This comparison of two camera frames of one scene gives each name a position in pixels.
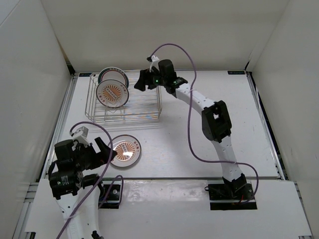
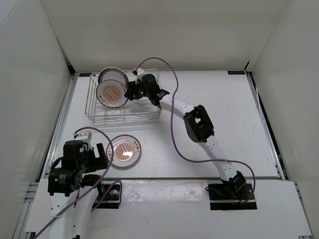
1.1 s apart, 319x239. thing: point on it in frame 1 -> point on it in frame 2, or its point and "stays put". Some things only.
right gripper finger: [140, 84] -> [131, 93]
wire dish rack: [144, 106] stays put
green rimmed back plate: [113, 73] stays put
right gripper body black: [154, 79] -> [141, 92]
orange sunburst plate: [128, 149] stays put
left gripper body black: [87, 157] stays put
